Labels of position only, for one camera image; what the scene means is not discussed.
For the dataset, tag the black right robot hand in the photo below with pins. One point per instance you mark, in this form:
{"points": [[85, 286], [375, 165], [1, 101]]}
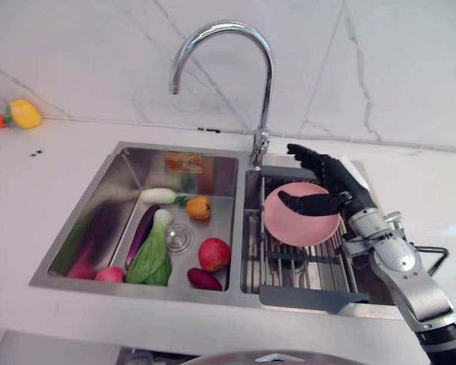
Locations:
{"points": [[336, 178]]}

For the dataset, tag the pink plate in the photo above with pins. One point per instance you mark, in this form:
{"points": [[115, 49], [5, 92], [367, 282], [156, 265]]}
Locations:
{"points": [[300, 228]]}

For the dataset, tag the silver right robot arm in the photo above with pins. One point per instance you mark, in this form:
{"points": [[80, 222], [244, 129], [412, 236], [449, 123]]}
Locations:
{"points": [[399, 258]]}

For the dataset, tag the grey sink drying rack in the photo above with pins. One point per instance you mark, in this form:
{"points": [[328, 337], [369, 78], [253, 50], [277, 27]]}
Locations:
{"points": [[308, 273]]}

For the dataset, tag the chrome gooseneck faucet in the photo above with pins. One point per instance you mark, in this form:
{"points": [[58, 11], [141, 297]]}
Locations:
{"points": [[264, 95]]}

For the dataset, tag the small orange bell pepper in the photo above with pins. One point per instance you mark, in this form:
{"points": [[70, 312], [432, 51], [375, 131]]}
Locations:
{"points": [[199, 207]]}

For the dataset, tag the red apple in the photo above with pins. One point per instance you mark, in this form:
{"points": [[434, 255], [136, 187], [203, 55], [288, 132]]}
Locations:
{"points": [[214, 254]]}

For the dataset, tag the orange sticker label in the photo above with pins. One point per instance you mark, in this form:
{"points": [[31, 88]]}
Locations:
{"points": [[184, 163]]}

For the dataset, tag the purple sweet potato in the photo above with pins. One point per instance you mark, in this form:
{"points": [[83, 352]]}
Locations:
{"points": [[204, 279]]}

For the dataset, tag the round sink drain strainer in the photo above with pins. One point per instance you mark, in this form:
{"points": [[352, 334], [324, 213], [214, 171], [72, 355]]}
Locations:
{"points": [[180, 236]]}

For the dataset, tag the white radish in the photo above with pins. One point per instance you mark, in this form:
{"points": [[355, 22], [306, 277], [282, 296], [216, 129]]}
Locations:
{"points": [[159, 195]]}

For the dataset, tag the grey robot body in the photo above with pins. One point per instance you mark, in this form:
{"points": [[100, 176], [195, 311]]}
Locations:
{"points": [[258, 358]]}

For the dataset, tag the green bok choy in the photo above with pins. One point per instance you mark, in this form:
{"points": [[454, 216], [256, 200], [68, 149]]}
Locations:
{"points": [[152, 254]]}

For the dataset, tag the purple eggplant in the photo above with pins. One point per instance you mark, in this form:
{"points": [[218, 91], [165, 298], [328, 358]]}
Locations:
{"points": [[142, 232]]}

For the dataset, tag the stainless steel double sink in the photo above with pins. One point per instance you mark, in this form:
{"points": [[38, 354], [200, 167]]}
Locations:
{"points": [[137, 213]]}

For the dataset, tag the pink round fruit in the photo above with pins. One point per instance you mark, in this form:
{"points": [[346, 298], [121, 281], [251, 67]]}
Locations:
{"points": [[110, 274]]}

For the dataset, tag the yellow bell pepper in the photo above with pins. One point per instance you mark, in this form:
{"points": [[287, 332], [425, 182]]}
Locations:
{"points": [[24, 113]]}

